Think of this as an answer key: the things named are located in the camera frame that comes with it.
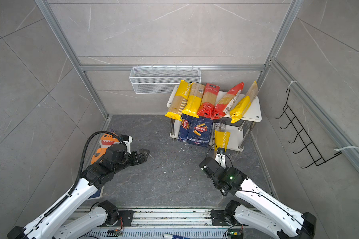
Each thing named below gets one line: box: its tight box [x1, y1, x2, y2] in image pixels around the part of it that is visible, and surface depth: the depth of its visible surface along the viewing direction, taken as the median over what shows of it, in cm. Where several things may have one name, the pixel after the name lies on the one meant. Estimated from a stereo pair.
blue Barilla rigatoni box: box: [186, 116, 214, 148], surface depth 96 cm
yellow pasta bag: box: [228, 80, 259, 124], surface depth 73 cm
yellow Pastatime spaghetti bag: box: [164, 79, 192, 121], surface depth 78 cm
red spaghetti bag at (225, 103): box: [210, 82, 245, 120], surface depth 76 cm
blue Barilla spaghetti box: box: [178, 113, 193, 143], surface depth 100 cm
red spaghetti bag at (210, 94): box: [196, 83, 221, 120], surface depth 79 cm
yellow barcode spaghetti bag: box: [181, 82, 206, 119], surface depth 78 cm
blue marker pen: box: [163, 233, 191, 239], surface depth 69 cm
